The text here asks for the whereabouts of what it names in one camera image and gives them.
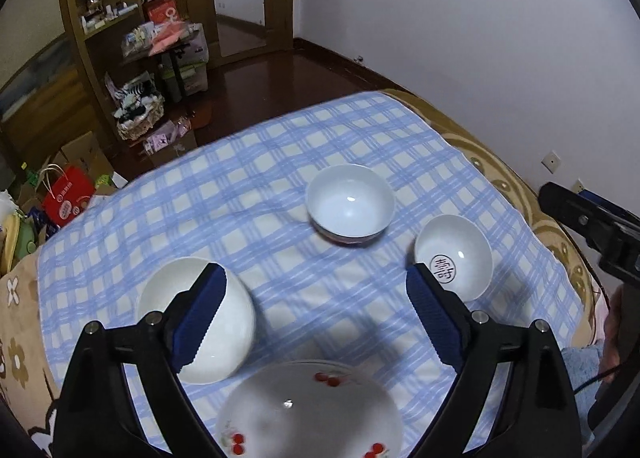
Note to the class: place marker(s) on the yellow green pillow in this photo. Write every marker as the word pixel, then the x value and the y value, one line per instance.
pixel 20 238

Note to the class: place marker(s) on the wooden door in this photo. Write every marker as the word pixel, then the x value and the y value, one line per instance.
pixel 197 22

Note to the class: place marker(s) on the black rolling side table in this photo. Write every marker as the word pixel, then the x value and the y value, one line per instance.
pixel 176 72

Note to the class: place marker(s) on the large white bowl cherry print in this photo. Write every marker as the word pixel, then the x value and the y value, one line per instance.
pixel 240 328

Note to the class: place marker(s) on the white storage box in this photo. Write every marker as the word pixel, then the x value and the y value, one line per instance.
pixel 194 77

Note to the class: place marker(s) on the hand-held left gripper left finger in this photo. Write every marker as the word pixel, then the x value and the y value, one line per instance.
pixel 200 323

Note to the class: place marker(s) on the large white cherry plate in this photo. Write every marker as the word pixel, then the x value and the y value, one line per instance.
pixel 310 413

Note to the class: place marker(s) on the pink plastic packets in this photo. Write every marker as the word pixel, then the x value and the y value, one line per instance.
pixel 160 140

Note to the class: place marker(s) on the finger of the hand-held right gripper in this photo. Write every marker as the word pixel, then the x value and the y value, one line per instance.
pixel 590 228
pixel 607 205

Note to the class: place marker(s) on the wall socket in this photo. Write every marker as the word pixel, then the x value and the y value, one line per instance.
pixel 551 161
pixel 578 186

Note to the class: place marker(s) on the small white bowl black emblem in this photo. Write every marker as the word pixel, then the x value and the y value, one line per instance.
pixel 460 243

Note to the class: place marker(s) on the beige lace basket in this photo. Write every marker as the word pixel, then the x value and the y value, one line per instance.
pixel 140 125

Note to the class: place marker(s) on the cardboard box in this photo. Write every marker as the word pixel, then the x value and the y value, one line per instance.
pixel 85 152

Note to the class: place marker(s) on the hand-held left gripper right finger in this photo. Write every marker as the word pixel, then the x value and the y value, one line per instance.
pixel 435 318

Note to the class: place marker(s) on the brown flower blanket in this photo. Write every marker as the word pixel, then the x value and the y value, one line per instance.
pixel 22 318

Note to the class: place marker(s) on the blue plaid cloth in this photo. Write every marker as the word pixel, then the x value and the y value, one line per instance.
pixel 250 218

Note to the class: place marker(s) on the light blue clothing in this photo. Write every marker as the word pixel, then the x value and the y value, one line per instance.
pixel 585 378

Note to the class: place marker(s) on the red paper shopping bag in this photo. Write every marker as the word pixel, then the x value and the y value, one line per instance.
pixel 67 203

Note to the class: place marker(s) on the person's right forearm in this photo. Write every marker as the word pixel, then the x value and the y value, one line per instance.
pixel 617 333

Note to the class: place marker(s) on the red box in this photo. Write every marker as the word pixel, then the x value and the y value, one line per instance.
pixel 162 7

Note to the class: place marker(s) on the white bowl red patterned outside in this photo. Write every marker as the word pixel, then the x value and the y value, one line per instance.
pixel 350 198

